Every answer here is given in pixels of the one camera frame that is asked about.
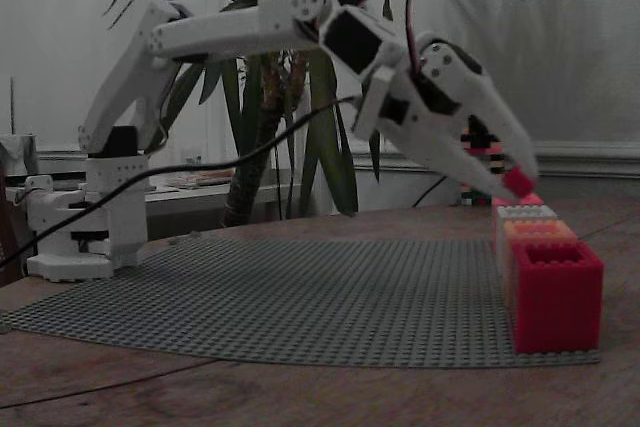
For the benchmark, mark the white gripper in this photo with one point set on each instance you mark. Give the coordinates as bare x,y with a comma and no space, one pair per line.
429,114

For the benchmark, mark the small red brick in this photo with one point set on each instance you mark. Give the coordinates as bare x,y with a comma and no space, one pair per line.
519,182

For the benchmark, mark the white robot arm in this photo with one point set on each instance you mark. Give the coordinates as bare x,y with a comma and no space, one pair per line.
225,34

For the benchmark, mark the black and red striped object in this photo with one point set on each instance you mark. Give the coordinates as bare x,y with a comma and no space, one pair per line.
480,139

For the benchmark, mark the pink plastic tray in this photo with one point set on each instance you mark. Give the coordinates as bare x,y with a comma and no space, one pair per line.
520,200

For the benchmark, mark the white block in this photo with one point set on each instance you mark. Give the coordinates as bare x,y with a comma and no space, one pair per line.
525,213

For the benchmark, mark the orange block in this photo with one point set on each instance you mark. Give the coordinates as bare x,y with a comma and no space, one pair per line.
540,233

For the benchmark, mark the red hollow block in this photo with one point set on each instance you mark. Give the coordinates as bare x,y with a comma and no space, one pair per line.
560,302

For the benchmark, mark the grey studded baseplate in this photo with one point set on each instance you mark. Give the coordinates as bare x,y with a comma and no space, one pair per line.
300,297

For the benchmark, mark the green potted palm plant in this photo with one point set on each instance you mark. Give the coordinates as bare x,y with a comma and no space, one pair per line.
327,157

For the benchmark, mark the grey pot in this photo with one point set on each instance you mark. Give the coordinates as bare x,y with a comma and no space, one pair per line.
17,157

